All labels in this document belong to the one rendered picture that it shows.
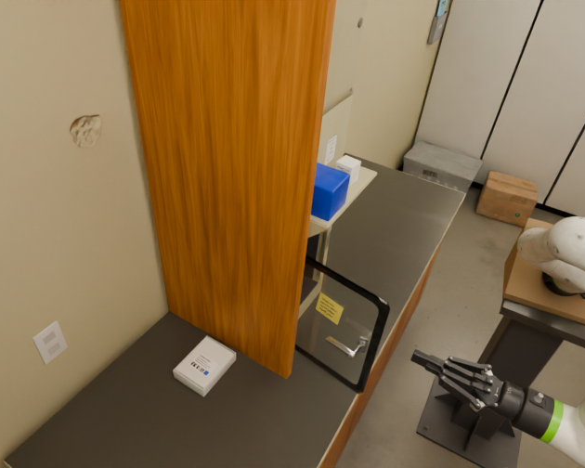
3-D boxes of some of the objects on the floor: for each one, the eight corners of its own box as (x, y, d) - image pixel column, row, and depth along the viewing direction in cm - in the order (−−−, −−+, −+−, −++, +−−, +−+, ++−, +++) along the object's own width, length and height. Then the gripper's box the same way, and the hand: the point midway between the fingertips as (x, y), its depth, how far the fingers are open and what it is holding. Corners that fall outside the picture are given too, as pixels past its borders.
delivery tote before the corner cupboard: (394, 187, 403) (402, 156, 382) (411, 169, 432) (419, 139, 411) (460, 212, 380) (472, 180, 359) (473, 191, 409) (485, 160, 388)
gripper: (527, 372, 99) (424, 326, 107) (518, 420, 90) (407, 365, 99) (515, 391, 104) (417, 344, 112) (505, 437, 95) (399, 383, 103)
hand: (426, 361), depth 104 cm, fingers closed
